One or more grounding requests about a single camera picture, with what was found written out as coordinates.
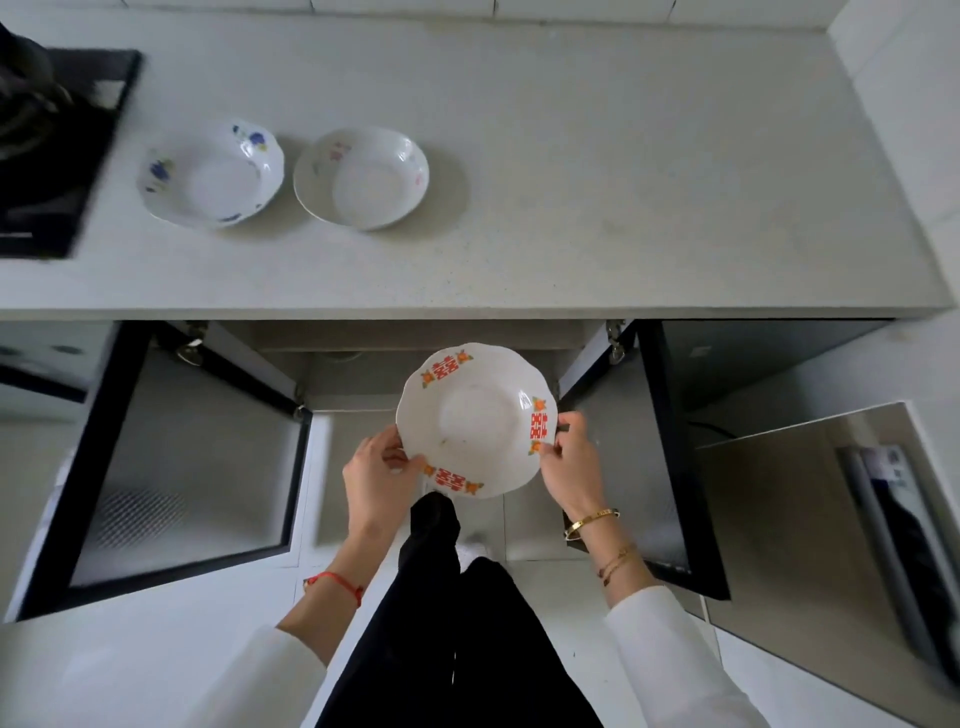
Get person's right hand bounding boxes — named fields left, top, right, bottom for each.
left=536, top=411, right=609, bottom=526

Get person's left hand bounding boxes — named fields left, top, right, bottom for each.
left=342, top=426, right=429, bottom=543

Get white plate with red print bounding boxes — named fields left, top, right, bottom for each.
left=395, top=342, right=560, bottom=501

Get person's left forearm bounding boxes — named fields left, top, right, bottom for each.
left=183, top=525, right=410, bottom=728

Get person's right forearm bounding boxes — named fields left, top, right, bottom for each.
left=564, top=508, right=770, bottom=728

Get gold bangle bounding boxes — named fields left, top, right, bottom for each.
left=564, top=507, right=621, bottom=541

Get black-framed frosted glass cabinet door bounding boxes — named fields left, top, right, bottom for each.
left=3, top=321, right=314, bottom=624
left=558, top=321, right=733, bottom=603

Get person's black trousers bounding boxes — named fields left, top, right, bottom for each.
left=315, top=492, right=606, bottom=728

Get black glass cabinet front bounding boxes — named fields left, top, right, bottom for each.
left=658, top=320, right=895, bottom=412

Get stainless steel appliance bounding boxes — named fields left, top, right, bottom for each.
left=693, top=401, right=960, bottom=728

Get white plate with pink print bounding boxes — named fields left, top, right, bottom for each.
left=292, top=126, right=431, bottom=232

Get white plate with blue flowers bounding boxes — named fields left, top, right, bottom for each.
left=137, top=117, right=287, bottom=231

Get black gas stove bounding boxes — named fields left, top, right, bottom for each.
left=0, top=21, right=144, bottom=261

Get thin gold chain bracelet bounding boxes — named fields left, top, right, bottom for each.
left=594, top=547, right=640, bottom=585

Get red string bracelet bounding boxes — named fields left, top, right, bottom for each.
left=303, top=571, right=366, bottom=608

